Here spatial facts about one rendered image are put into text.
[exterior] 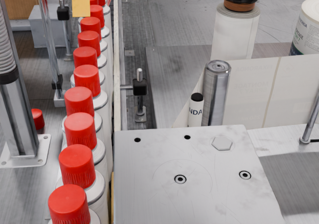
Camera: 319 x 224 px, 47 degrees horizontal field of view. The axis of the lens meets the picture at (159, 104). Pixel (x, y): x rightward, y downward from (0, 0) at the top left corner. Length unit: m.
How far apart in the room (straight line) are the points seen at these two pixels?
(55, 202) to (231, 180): 0.15
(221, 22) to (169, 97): 0.19
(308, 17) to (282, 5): 0.59
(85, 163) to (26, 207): 0.32
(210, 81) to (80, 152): 0.24
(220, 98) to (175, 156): 0.28
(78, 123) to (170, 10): 0.96
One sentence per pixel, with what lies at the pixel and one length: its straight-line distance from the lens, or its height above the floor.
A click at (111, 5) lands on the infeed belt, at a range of 1.23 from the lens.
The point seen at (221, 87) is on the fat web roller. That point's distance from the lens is 0.54.
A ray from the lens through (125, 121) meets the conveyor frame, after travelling 0.72.
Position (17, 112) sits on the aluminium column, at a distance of 0.68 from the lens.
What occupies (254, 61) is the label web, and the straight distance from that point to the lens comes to 0.58.
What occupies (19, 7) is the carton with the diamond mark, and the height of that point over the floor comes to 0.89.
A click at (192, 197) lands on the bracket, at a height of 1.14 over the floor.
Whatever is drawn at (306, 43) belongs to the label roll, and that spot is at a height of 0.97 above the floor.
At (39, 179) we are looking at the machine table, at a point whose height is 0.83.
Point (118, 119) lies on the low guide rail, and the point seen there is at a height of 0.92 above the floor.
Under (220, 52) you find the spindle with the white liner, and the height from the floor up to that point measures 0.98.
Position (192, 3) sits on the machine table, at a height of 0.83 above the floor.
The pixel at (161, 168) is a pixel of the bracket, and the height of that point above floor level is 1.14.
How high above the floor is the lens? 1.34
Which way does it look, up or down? 37 degrees down
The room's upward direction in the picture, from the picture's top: 1 degrees clockwise
